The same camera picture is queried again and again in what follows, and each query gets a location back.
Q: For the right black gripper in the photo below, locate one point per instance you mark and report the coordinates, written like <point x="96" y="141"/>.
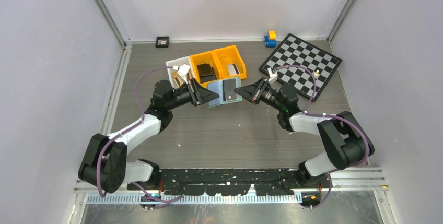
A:
<point x="254" y="92"/>

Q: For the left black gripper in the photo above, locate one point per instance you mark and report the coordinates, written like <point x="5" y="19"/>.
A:
<point x="199" y="95"/>

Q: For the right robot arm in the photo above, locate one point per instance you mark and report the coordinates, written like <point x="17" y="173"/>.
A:
<point x="345" y="143"/>

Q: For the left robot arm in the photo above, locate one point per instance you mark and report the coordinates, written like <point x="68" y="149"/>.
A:
<point x="105" y="163"/>

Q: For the dark grey VIP card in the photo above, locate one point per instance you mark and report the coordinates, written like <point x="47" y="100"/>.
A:
<point x="228" y="89"/>

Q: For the brown cards in white bin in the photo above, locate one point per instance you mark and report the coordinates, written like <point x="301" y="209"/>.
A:
<point x="180" y="78"/>

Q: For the white card with stripe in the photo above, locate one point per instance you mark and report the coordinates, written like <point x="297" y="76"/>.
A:
<point x="233" y="69"/>

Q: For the black wallet in bin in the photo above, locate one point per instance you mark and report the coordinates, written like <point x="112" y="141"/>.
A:
<point x="206" y="73"/>

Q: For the middle orange storage bin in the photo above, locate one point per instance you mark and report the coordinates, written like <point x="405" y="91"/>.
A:
<point x="206" y="57"/>

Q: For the orange storage bin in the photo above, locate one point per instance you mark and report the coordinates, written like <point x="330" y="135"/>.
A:
<point x="229" y="55"/>
<point x="206" y="57"/>

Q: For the white storage bin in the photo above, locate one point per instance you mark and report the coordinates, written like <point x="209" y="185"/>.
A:
<point x="179" y="62"/>

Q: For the right orange storage bin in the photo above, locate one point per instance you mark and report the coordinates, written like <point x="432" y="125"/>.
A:
<point x="229" y="55"/>

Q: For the black white chessboard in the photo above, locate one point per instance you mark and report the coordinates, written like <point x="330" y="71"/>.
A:
<point x="293" y="50"/>

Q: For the small black square box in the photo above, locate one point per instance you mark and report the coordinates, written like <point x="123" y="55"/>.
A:
<point x="162" y="42"/>

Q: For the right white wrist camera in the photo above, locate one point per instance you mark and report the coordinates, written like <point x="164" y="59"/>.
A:
<point x="273" y="75"/>

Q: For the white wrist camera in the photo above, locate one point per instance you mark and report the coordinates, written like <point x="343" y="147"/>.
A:
<point x="184" y="68"/>
<point x="273" y="75"/>

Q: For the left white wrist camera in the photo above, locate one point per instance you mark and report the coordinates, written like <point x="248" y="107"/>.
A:
<point x="184" y="68"/>

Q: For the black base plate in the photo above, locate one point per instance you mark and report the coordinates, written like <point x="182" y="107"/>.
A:
<point x="229" y="182"/>

